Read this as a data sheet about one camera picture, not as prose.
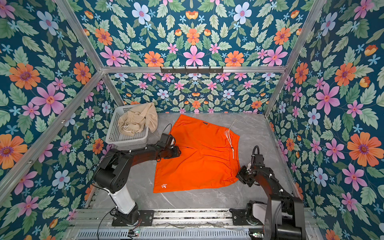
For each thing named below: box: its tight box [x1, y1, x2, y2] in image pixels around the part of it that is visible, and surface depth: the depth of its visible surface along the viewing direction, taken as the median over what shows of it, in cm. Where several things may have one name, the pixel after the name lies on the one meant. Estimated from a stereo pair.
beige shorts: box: [118, 103, 158, 136], surface depth 107 cm
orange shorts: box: [153, 114, 241, 194], surface depth 93 cm
